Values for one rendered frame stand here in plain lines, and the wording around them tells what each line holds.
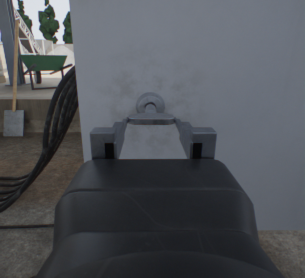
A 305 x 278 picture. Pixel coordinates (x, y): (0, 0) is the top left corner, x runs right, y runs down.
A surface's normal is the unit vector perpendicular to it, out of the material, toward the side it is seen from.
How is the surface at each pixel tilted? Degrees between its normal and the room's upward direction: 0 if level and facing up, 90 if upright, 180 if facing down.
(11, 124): 70
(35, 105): 90
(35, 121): 90
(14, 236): 0
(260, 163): 90
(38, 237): 0
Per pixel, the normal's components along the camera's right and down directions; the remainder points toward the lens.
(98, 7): 0.02, 0.29
